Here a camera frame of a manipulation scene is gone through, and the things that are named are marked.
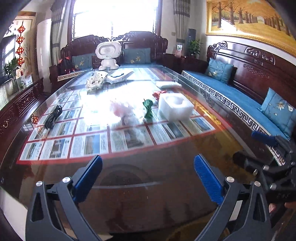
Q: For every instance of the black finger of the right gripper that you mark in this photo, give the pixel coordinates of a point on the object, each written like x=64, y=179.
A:
x=247, y=162

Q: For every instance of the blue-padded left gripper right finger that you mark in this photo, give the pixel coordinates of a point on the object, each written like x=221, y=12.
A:
x=242, y=212

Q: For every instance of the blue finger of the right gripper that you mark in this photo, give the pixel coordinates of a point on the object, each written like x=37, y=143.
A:
x=263, y=138

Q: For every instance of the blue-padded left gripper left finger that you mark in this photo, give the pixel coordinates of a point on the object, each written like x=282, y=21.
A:
x=43, y=221

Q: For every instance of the green plastic bag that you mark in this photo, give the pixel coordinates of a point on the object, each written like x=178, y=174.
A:
x=148, y=106

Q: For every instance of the pink clear plastic bag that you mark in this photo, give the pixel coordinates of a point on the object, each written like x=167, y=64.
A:
x=125, y=114

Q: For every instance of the person's right hand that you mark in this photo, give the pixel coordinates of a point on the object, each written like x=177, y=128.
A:
x=289, y=205

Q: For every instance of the blue cushion near right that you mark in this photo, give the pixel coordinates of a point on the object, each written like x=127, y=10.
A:
x=279, y=111

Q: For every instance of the blue cushion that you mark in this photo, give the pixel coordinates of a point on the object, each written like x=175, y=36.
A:
x=279, y=111
x=219, y=70

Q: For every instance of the right rosewood sofa bench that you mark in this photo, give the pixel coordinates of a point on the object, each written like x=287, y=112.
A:
x=238, y=102

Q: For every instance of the blue cushion far right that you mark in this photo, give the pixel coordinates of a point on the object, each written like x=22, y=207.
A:
x=219, y=70

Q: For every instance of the dark wooden coffee table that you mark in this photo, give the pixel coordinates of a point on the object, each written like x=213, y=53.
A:
x=147, y=182

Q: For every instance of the white flat packet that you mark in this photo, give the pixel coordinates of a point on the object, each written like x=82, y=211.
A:
x=167, y=84

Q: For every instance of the red wrapper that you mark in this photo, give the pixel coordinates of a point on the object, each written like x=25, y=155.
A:
x=157, y=94

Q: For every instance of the left rosewood cabinet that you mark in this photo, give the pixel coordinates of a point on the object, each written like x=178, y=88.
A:
x=13, y=114

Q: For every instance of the potted green plant corner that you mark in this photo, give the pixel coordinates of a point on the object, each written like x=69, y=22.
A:
x=194, y=47

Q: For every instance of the yellow autumn trees painting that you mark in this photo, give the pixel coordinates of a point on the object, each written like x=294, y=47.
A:
x=254, y=20

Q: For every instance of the lucky bamboo plant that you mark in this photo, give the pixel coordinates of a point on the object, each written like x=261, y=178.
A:
x=10, y=69

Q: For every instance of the white crumpled floral bag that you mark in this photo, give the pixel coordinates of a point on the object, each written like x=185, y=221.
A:
x=96, y=80

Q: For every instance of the teal cushion far right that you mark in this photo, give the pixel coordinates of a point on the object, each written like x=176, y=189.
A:
x=137, y=56

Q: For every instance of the teal cushion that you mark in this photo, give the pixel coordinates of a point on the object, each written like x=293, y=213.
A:
x=82, y=62
x=137, y=56

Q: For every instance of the white open booklet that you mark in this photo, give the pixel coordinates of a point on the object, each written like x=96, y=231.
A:
x=113, y=79

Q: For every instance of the teal cushion far left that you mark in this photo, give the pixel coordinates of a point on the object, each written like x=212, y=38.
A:
x=82, y=62

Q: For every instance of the far rosewood sofa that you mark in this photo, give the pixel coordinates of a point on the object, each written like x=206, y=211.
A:
x=64, y=71

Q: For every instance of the red chinese knot decoration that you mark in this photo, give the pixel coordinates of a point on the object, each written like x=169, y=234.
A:
x=20, y=49

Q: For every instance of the white toy robot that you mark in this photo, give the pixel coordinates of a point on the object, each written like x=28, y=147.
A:
x=107, y=52

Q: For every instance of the white standing air conditioner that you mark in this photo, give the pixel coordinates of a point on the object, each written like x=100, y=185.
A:
x=43, y=51

